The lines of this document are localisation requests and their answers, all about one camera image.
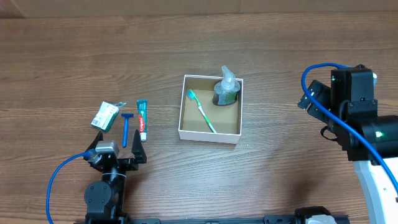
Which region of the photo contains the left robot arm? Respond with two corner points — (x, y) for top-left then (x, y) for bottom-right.
(83, 130), (147, 223)

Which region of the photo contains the right blue cable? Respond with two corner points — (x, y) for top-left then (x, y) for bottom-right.
(300, 62), (398, 194)

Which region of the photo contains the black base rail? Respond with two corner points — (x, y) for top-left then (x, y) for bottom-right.
(74, 205), (351, 224)

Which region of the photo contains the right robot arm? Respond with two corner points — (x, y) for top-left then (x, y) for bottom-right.
(298, 78), (397, 223)

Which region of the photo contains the left blue cable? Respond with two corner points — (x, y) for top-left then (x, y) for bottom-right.
(45, 149), (96, 224)

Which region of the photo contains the clear soap pump bottle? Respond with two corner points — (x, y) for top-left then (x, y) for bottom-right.
(213, 65), (241, 106)

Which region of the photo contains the white green soap packet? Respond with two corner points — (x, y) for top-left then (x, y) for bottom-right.
(91, 101), (126, 133)

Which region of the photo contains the blue disposable razor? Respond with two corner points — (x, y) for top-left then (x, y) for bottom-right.
(121, 113), (134, 148)

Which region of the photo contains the green white toothbrush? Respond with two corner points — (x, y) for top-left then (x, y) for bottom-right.
(187, 88), (216, 133)

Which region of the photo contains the Colgate toothpaste tube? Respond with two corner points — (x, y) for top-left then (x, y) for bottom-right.
(137, 100), (147, 142)

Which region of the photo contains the blue cable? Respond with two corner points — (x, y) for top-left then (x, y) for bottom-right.
(45, 149), (96, 224)
(300, 62), (398, 194)

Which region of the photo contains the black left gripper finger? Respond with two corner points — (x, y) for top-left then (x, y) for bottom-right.
(131, 129), (147, 164)
(86, 131), (103, 152)

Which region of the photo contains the white cardboard box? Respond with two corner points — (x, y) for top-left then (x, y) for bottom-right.
(178, 75), (243, 144)

